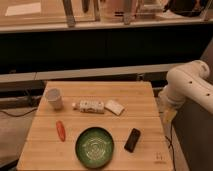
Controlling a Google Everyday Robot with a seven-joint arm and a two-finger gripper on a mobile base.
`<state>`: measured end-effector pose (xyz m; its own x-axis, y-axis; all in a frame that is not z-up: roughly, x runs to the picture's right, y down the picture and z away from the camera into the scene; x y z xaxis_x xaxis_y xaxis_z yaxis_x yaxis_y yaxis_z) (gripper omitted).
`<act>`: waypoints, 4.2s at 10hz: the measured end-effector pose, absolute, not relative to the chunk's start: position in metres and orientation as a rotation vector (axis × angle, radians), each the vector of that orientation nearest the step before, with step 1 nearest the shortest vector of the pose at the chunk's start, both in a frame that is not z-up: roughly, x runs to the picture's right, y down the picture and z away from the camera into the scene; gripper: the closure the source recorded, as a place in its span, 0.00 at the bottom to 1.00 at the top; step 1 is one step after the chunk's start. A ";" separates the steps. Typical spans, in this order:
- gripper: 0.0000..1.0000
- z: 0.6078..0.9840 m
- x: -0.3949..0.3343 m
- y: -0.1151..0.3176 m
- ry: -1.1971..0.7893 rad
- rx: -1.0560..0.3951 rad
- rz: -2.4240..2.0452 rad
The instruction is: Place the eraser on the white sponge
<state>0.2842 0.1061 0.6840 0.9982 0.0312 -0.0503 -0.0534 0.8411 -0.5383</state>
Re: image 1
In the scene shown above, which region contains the white plastic bottle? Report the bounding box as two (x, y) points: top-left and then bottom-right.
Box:
(72, 100), (104, 114)

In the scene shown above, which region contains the black cable right of table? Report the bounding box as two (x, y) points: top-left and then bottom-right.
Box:
(164, 122), (178, 168)

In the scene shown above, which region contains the black eraser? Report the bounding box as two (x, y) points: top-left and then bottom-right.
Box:
(124, 128), (141, 153)

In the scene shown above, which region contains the black cable on floor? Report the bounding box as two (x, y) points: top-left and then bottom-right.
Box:
(0, 107), (38, 118)

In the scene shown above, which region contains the green round plate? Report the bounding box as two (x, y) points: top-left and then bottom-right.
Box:
(75, 127), (114, 169)

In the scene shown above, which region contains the white paper cup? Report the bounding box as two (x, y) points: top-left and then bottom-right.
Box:
(45, 88), (63, 110)

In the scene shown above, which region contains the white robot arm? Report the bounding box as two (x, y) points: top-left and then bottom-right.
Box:
(158, 60), (213, 123)

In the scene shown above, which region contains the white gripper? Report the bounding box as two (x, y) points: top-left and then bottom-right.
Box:
(158, 87), (182, 124)

